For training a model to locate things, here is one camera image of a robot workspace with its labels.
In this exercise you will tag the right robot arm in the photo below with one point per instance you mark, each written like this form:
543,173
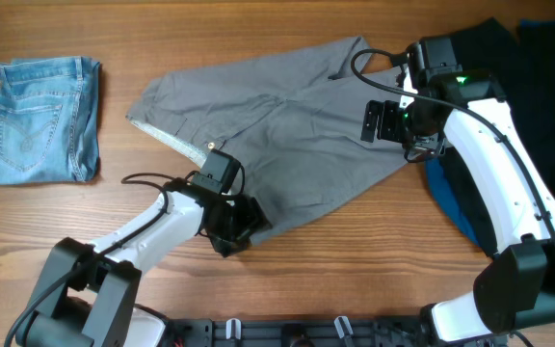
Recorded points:
443,105

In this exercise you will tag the folded blue denim jeans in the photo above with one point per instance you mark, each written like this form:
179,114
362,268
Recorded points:
48,120

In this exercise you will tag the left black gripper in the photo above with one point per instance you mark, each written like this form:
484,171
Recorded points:
247,222

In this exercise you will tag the dark blue garment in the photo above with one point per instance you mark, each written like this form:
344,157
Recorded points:
446,193

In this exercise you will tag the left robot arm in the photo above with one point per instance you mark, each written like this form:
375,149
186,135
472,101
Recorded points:
86,292

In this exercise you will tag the black garment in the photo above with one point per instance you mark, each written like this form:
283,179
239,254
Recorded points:
547,96

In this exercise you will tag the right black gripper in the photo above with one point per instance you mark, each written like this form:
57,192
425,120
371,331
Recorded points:
380,121

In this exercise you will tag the grey shorts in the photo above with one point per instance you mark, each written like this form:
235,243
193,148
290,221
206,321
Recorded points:
292,119

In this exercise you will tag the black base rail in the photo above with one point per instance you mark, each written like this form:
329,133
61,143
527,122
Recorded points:
395,331

